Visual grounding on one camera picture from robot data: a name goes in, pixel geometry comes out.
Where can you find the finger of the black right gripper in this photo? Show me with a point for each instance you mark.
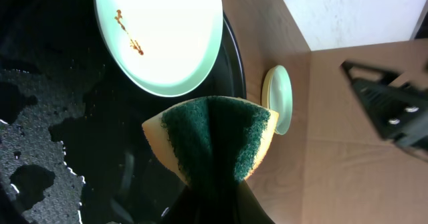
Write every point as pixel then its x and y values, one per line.
pixel 397 113

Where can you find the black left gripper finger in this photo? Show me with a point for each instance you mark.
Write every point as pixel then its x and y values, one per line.
pixel 190 208
pixel 240 206

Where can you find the yellow green scrub sponge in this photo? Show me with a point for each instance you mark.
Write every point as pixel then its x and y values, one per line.
pixel 211 143

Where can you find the mint green plate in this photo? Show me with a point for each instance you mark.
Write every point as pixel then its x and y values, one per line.
pixel 281 98
pixel 165 47

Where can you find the yellow plate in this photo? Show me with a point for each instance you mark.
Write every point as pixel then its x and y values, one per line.
pixel 265 93

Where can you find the round black tray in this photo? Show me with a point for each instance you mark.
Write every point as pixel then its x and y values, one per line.
pixel 72 146

